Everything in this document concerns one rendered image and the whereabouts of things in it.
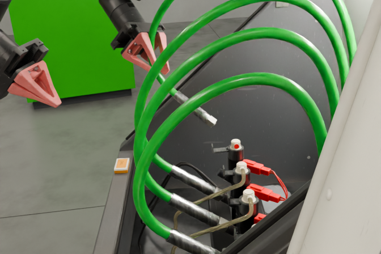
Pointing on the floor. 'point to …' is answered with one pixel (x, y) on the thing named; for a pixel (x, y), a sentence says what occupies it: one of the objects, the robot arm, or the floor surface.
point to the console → (349, 161)
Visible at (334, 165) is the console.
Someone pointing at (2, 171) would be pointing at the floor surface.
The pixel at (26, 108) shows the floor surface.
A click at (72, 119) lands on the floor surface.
